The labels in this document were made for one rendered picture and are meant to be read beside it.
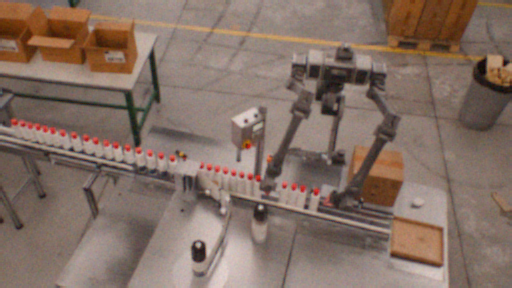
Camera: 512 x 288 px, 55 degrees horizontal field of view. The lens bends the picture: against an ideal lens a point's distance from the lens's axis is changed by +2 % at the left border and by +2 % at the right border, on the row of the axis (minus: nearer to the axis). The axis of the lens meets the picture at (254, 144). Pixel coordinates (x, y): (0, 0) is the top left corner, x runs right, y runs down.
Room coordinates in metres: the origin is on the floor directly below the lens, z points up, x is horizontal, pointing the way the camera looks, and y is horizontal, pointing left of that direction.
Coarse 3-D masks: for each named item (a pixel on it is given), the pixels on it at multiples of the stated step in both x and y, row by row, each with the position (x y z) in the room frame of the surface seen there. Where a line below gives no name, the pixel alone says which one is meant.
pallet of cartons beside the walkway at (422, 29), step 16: (384, 0) 5.96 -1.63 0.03; (400, 0) 4.97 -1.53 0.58; (416, 0) 4.95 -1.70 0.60; (432, 0) 4.94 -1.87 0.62; (448, 0) 4.93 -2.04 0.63; (464, 0) 4.92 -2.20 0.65; (384, 16) 5.60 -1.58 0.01; (400, 16) 4.96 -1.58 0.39; (416, 16) 4.95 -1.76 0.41; (432, 16) 4.94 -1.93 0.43; (448, 16) 4.92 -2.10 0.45; (464, 16) 4.90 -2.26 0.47; (400, 32) 4.95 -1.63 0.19; (416, 32) 4.94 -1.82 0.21; (432, 32) 4.93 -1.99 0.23; (448, 32) 4.92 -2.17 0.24; (464, 32) 4.91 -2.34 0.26; (416, 48) 4.91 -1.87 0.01; (448, 48) 4.92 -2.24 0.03
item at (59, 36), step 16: (32, 16) 3.37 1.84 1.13; (64, 16) 3.54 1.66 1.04; (80, 16) 3.55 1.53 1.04; (32, 32) 3.26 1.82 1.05; (48, 32) 3.46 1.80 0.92; (64, 32) 3.51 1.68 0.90; (80, 32) 3.31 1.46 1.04; (48, 48) 3.25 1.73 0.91; (64, 48) 3.24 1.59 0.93; (80, 48) 3.26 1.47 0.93; (80, 64) 3.23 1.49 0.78
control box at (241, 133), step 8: (248, 112) 2.01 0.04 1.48; (256, 112) 2.02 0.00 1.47; (232, 120) 1.94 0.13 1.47; (240, 120) 1.94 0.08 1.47; (248, 120) 1.95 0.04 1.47; (256, 120) 1.95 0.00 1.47; (232, 128) 1.94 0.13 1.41; (240, 128) 1.89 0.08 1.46; (248, 128) 1.91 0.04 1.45; (232, 136) 1.94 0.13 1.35; (240, 136) 1.89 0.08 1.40; (248, 136) 1.91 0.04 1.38; (240, 144) 1.89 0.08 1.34
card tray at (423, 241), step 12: (396, 216) 1.80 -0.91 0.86; (396, 228) 1.73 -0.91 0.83; (408, 228) 1.74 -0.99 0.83; (420, 228) 1.74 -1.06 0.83; (432, 228) 1.75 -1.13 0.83; (444, 228) 1.73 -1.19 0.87; (396, 240) 1.64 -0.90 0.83; (408, 240) 1.65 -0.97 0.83; (420, 240) 1.65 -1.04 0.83; (432, 240) 1.66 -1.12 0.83; (444, 240) 1.64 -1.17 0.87; (396, 252) 1.55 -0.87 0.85; (408, 252) 1.56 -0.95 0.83; (420, 252) 1.57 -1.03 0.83; (432, 252) 1.58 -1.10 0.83; (444, 252) 1.56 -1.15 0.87
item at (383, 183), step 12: (360, 156) 2.05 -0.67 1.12; (384, 156) 2.07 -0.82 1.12; (396, 156) 2.07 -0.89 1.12; (372, 168) 1.96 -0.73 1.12; (384, 168) 1.97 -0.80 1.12; (396, 168) 1.97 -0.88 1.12; (348, 180) 2.02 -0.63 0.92; (372, 180) 1.90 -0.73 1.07; (384, 180) 1.89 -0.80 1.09; (396, 180) 1.88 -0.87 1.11; (372, 192) 1.90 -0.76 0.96; (384, 192) 1.89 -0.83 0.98; (396, 192) 1.88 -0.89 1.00; (384, 204) 1.88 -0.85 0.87
